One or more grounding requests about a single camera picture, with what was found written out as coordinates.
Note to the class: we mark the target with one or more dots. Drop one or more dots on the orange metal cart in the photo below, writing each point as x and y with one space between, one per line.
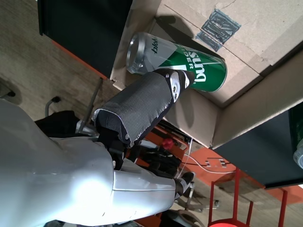
154 138

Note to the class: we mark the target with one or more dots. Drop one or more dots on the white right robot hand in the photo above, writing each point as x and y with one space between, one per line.
59 177

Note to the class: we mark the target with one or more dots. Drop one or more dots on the black gear bundle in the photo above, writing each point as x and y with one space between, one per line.
165 163

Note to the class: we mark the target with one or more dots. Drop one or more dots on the open cardboard box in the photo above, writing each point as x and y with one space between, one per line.
260 47

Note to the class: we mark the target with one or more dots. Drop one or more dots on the green white soda can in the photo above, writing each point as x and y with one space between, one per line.
203 66

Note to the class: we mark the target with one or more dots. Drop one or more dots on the grey metal stand legs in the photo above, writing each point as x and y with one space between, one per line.
96 99

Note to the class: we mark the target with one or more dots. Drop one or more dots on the brown board with connectors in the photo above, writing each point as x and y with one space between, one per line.
216 162

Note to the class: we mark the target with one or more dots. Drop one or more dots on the red metal stool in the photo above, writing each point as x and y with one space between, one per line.
237 194

